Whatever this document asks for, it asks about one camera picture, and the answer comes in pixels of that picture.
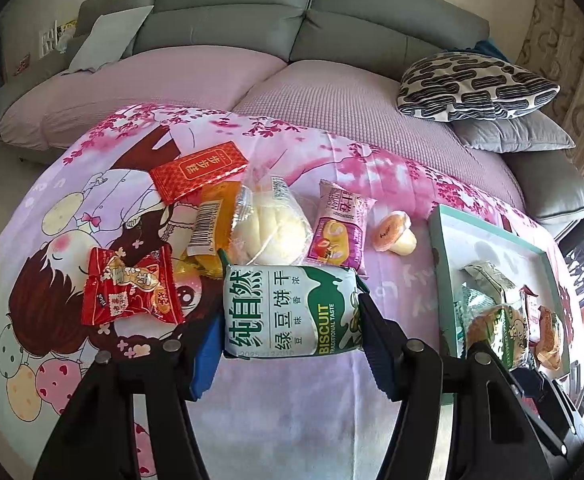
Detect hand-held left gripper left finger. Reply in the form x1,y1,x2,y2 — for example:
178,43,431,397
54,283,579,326
32,312,225,480

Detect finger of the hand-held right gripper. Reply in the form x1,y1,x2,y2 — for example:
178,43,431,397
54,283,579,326
514,367,560,411

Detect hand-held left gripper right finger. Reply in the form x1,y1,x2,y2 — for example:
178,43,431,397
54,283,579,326
354,294,555,480

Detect beige packet red print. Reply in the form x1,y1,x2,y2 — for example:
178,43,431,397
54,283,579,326
534,305,565,371

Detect clear cookie packet green print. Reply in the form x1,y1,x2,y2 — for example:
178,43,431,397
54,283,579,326
464,302,530,371

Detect dark red snack packet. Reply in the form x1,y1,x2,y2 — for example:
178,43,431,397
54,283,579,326
519,285,542,346

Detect green white biscuit packet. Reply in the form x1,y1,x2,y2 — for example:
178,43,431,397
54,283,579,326
219,250,370,360

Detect green speckled biscuit packet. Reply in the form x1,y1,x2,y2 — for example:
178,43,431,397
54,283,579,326
454,285,497,356

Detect red crinkled snack packet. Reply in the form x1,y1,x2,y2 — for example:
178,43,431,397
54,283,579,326
81,246,185,326

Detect white green packet orange print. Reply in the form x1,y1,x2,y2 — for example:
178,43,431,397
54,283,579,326
462,260,517,293

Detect small orange jelly cup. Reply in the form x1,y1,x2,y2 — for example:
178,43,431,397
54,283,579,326
373,211,417,256

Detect purple cake roll packet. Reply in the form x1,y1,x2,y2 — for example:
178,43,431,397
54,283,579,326
304,180,377,278

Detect orange packet with barcode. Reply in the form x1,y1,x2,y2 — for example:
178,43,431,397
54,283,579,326
174,182,240,278

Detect clear packet white bread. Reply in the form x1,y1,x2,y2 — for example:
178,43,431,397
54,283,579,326
229,165,315,267

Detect teal cardboard box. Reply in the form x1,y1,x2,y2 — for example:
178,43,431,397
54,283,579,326
429,204,571,380

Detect red gold packet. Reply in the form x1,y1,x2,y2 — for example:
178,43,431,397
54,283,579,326
149,141,249,206

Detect printed cartoon blanket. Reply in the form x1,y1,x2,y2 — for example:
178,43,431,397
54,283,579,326
0,102,580,480

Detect grey pillow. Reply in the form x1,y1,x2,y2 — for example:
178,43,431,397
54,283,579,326
454,110,576,154

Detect pink waffle sofa cover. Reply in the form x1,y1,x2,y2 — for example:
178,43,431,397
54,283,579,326
0,50,527,211

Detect black white patterned pillow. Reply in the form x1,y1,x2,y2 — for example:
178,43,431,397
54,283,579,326
397,52,560,122

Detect blue cloth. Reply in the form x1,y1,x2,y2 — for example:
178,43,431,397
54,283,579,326
474,40,510,61

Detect light grey cushion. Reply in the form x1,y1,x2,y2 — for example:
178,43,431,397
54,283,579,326
67,5,153,73

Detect white frame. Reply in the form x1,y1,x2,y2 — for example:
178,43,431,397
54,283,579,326
38,27,65,56

